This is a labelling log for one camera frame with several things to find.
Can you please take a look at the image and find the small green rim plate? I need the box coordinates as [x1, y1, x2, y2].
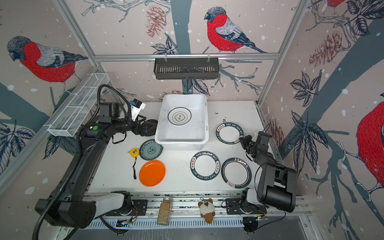
[215, 122, 244, 145]

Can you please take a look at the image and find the white plate black line emblem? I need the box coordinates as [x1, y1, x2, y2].
[168, 107, 192, 126]

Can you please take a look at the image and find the green red rim plate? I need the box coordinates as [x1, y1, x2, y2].
[221, 158, 252, 189]

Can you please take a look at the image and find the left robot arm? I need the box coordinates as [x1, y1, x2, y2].
[35, 100, 158, 229]

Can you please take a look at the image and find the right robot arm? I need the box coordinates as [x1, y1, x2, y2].
[239, 131, 297, 213]

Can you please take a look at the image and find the white plastic bin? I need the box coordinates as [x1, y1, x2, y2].
[155, 94, 209, 151]

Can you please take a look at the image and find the black round plate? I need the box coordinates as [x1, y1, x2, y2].
[146, 119, 158, 133]

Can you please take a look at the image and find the teal floral patterned plate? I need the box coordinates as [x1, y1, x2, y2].
[139, 139, 163, 161]

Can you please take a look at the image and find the yellow tape measure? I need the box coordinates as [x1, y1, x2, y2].
[129, 148, 140, 180]

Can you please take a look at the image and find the orange plastic plate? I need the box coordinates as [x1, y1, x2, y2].
[139, 160, 166, 187]

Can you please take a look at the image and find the large green rim plate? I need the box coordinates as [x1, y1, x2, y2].
[190, 151, 221, 181]

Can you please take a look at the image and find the brown plush toy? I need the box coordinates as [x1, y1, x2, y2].
[198, 198, 216, 225]

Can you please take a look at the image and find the glass spice jar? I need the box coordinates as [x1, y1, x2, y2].
[157, 196, 172, 226]

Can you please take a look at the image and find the small circuit board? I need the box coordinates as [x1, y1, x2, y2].
[116, 219, 134, 228]

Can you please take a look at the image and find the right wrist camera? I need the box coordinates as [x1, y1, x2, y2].
[256, 131, 272, 148]

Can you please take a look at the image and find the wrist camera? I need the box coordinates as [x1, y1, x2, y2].
[256, 131, 272, 148]
[131, 99, 146, 122]

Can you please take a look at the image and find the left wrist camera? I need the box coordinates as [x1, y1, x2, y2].
[131, 99, 146, 122]

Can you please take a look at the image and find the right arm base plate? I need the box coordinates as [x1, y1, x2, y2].
[224, 198, 267, 215]

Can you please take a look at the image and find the black hanging wire basket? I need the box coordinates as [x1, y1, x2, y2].
[154, 58, 220, 80]

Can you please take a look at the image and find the black device under rail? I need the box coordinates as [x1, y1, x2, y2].
[242, 217, 259, 234]

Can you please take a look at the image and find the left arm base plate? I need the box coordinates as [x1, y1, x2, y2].
[106, 200, 148, 217]

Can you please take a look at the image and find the white mesh wall shelf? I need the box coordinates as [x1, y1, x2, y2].
[48, 73, 110, 137]

